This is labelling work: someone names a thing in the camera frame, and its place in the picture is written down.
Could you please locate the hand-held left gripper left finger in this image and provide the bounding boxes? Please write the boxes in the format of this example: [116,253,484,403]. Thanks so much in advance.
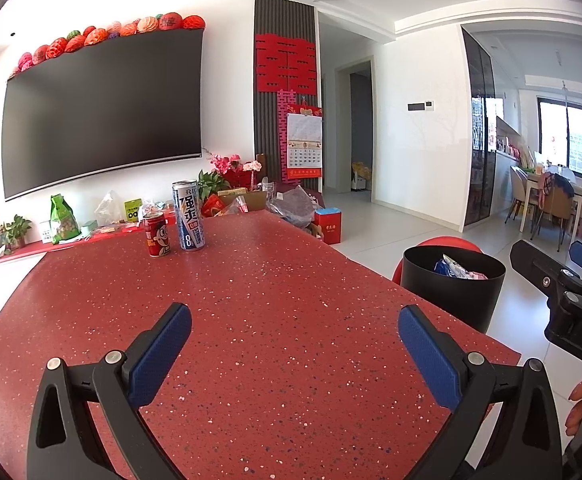
[26,302,192,480]

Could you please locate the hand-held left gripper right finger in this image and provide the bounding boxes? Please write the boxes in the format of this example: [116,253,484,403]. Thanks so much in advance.
[397,304,563,480]

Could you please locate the black trash bin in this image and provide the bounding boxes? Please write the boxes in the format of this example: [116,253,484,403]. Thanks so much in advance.
[401,245,506,333]

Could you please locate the blue white snack wrapper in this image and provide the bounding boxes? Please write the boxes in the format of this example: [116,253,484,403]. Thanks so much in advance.
[433,254,472,279]

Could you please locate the white dining table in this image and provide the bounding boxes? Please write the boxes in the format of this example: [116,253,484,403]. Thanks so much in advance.
[518,170,582,251]

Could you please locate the brown dining chair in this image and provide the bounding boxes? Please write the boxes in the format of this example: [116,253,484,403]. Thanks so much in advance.
[531,192,574,256]

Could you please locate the red plaid cloth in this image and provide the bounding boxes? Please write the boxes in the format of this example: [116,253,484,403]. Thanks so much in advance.
[538,172,556,211]

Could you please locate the dark blue jacket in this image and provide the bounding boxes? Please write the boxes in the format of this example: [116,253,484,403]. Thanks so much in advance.
[551,169,578,198]

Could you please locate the red plastic stool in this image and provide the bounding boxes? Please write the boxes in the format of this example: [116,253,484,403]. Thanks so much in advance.
[392,236,484,286]

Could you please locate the red drink can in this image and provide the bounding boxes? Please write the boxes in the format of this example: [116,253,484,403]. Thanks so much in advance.
[143,211,168,258]

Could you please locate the dark framed window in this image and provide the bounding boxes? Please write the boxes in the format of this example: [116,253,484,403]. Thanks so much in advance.
[537,96,582,183]

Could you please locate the row of colourful packages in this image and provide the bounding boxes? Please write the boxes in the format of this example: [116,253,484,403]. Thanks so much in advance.
[493,115,536,171]

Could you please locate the dark glass cabinet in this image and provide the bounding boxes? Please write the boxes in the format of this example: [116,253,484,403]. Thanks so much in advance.
[461,26,499,228]

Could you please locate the tall blue white drink can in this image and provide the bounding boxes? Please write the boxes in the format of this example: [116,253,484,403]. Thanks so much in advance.
[172,180,206,252]

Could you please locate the clear plastic bag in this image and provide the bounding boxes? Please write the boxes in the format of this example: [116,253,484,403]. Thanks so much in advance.
[93,190,124,228]

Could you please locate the red gift packet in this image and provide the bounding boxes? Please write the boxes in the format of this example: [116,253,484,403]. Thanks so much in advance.
[201,195,228,218]

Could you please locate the green nut snack bag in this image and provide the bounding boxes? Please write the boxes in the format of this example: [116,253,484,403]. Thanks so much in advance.
[50,194,82,245]

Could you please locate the small red box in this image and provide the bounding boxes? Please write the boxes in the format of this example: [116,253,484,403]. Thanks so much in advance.
[313,207,342,246]

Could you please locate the leafy green potted plant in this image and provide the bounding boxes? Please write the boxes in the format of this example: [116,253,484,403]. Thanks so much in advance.
[197,170,232,198]

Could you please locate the brown cardboard box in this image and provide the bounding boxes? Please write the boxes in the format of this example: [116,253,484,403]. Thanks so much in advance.
[218,189,269,216]

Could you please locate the small potted plant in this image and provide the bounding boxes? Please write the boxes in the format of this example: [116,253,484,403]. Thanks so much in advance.
[0,215,32,251]

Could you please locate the red gift box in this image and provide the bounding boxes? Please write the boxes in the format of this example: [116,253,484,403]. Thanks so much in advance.
[226,169,264,191]

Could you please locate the grey plastic bag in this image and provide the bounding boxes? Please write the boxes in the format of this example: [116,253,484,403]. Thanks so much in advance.
[266,185,324,228]

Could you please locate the pink artificial flowers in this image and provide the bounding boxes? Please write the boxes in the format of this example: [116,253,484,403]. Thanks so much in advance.
[203,149,264,176]

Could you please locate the large black television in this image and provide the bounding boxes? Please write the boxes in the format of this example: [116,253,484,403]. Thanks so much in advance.
[1,27,206,201]

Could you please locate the red paper cut hanging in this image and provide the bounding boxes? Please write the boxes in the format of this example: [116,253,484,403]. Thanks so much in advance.
[277,89,296,181]

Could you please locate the row of red paper lanterns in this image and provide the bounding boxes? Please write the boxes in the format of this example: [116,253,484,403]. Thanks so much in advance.
[8,11,206,78]

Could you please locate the dark slatted wall panel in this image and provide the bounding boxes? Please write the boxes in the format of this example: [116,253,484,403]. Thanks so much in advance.
[253,0,322,193]

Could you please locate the wall calendar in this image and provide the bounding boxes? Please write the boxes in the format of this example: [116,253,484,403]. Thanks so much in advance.
[286,102,324,178]

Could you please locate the red double happiness wall decoration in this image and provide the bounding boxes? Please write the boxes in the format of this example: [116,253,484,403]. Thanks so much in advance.
[255,32,316,96]

